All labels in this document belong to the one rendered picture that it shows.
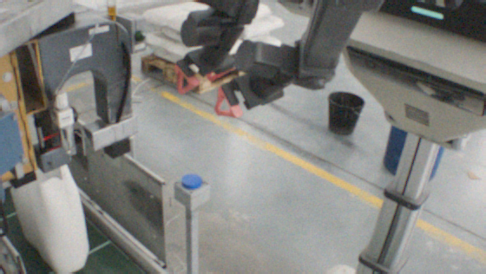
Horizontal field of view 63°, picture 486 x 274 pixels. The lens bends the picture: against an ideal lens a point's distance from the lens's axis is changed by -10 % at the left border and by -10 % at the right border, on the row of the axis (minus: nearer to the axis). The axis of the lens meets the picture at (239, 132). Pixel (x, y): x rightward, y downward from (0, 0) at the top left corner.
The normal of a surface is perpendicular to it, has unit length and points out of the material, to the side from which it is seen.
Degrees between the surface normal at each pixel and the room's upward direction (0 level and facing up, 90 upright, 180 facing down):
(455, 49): 40
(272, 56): 58
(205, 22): 106
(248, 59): 70
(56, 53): 90
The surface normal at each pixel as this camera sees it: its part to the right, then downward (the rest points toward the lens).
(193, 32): -0.76, 0.19
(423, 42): -0.39, -0.45
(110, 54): 0.74, 0.37
